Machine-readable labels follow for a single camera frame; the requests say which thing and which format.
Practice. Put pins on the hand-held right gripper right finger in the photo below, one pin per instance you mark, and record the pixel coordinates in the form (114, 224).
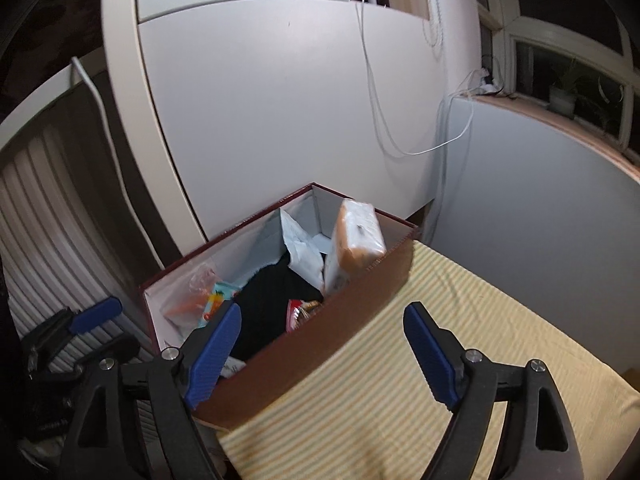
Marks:
(432, 360)

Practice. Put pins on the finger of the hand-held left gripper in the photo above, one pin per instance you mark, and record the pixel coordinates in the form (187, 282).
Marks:
(97, 314)
(122, 347)

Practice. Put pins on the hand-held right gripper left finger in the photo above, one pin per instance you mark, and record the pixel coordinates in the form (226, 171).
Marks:
(210, 360)

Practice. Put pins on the clear bag of red thread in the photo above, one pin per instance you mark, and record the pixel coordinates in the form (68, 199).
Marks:
(197, 280)

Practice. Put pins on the black fuzzy sock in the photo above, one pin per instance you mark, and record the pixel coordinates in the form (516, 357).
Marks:
(270, 300)

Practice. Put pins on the dark red cardboard box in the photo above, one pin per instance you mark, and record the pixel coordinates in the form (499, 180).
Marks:
(325, 340)

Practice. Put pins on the orange tissue pack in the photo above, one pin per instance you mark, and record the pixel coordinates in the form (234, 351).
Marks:
(355, 240)

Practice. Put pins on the teal and orange packet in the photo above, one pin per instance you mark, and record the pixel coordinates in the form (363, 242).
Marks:
(223, 291)

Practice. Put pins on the striped bed sheet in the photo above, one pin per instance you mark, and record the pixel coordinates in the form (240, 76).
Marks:
(500, 335)

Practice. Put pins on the white ribbed panel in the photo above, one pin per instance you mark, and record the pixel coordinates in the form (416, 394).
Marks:
(45, 240)

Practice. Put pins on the red snack packet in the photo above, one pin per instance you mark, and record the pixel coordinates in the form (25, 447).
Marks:
(294, 312)

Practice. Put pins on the white plastic bag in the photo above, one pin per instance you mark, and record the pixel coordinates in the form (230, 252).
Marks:
(300, 250)

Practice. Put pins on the white pipe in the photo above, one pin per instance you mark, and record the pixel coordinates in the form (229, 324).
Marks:
(107, 135)

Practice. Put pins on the white wardrobe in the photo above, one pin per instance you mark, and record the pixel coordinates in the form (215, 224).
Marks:
(280, 110)

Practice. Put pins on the white power strip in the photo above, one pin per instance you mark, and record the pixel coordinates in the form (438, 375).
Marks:
(487, 85)

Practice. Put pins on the potted plant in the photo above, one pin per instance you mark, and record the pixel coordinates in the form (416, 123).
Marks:
(562, 97)

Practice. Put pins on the window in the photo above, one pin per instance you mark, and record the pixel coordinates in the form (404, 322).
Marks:
(555, 25)

